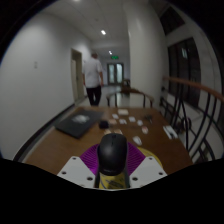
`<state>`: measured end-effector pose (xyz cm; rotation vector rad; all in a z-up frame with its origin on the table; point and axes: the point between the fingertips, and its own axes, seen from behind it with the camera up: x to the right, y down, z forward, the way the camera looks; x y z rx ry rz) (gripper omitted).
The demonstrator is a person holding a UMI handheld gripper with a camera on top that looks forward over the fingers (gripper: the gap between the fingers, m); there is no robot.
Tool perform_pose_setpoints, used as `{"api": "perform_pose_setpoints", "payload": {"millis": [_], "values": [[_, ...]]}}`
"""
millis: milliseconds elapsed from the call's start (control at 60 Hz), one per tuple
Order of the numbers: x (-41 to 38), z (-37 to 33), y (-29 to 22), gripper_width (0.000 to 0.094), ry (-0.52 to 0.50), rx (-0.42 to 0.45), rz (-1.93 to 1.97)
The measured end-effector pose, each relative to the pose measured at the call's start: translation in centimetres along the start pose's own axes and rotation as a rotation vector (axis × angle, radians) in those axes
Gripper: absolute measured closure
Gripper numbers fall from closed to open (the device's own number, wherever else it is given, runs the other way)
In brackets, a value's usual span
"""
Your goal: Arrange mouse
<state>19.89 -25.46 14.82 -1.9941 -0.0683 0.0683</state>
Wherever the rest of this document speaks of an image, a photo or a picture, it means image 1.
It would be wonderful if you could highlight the white flat packet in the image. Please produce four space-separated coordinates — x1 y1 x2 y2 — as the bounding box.
162 124 179 140

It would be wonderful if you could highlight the black computer mouse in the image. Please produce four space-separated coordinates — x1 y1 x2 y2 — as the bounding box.
96 132 130 177

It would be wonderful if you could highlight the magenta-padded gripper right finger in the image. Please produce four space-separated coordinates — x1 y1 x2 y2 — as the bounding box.
126 142 168 190

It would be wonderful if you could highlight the wooden armchair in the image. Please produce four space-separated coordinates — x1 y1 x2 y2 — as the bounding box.
106 87 156 109

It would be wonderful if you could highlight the open side door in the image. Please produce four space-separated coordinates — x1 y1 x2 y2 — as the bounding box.
70 48 84 102

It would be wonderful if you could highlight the dark framed window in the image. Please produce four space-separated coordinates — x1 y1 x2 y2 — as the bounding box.
166 36 203 108

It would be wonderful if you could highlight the dark key bunch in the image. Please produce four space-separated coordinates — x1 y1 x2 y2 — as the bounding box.
143 114 155 125

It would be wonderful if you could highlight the small black box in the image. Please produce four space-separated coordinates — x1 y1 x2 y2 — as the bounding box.
98 120 110 130

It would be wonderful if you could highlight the person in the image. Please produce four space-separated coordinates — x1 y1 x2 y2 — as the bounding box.
81 51 105 107

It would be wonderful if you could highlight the glass double door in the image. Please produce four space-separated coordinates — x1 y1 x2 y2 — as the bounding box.
106 62 125 85

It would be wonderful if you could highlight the wooden-topped black metal railing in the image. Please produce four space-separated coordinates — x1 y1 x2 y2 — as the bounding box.
159 75 224 163

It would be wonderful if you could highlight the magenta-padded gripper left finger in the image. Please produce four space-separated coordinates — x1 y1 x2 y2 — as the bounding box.
56 143 102 190

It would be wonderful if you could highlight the black closed laptop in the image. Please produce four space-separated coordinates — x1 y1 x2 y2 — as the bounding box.
53 107 105 140

